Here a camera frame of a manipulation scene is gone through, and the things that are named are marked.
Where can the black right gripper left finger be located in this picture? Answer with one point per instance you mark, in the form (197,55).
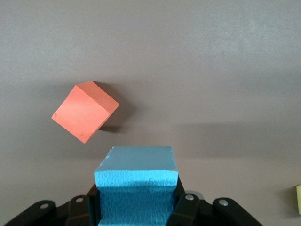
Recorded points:
(77,212)

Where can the light cyan foam cube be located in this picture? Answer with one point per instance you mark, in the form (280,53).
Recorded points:
(136,169)

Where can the yellow foam cube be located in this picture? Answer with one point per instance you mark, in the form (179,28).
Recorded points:
(298,200)

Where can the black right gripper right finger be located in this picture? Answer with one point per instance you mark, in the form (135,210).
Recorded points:
(195,212)

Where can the orange foam cube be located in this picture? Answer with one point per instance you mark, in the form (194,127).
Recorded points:
(82,115)

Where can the brown table cover sheet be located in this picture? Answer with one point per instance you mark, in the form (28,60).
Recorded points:
(164,47)

